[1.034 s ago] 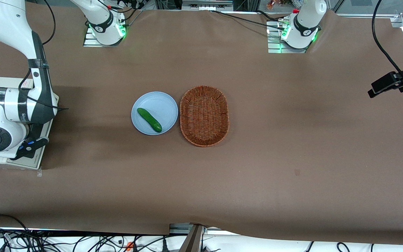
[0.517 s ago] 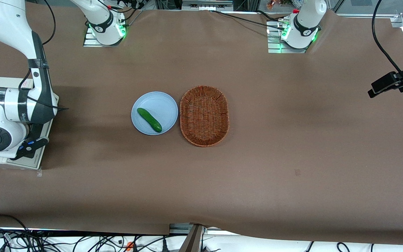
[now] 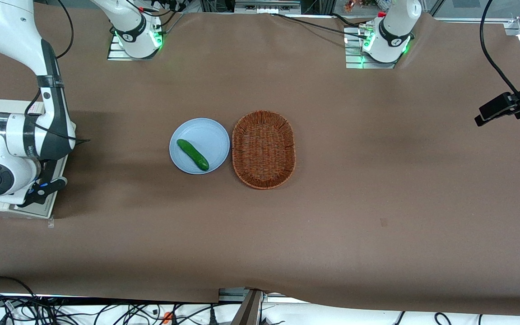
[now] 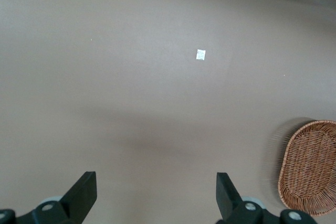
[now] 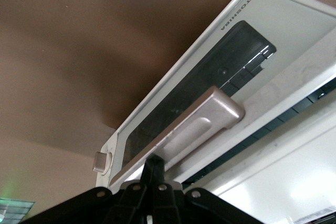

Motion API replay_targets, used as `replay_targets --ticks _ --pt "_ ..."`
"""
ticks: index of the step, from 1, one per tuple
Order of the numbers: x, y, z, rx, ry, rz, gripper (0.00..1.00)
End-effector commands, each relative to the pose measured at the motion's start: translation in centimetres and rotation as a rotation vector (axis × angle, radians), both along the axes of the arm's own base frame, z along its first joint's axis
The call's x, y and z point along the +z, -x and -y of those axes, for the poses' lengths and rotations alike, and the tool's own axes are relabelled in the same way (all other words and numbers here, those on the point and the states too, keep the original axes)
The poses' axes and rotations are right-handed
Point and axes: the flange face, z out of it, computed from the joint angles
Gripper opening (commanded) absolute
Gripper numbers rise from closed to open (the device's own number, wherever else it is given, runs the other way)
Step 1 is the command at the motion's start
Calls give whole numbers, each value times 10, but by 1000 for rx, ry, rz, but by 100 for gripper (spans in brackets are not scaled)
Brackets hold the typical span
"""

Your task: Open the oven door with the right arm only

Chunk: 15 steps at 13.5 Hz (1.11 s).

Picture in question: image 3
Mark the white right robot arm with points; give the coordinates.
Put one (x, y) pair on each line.
(11, 140)

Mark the green cucumber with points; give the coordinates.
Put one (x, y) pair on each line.
(192, 155)

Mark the light blue plate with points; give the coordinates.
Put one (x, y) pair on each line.
(206, 135)

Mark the brown table cover sheet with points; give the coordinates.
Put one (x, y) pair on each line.
(377, 180)

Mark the brown wicker basket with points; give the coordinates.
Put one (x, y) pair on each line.
(263, 150)

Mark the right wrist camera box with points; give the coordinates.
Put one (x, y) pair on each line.
(39, 192)

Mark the clear plastic stop bracket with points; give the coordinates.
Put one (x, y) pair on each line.
(51, 222)

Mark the grey metal post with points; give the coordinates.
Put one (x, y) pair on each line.
(247, 309)

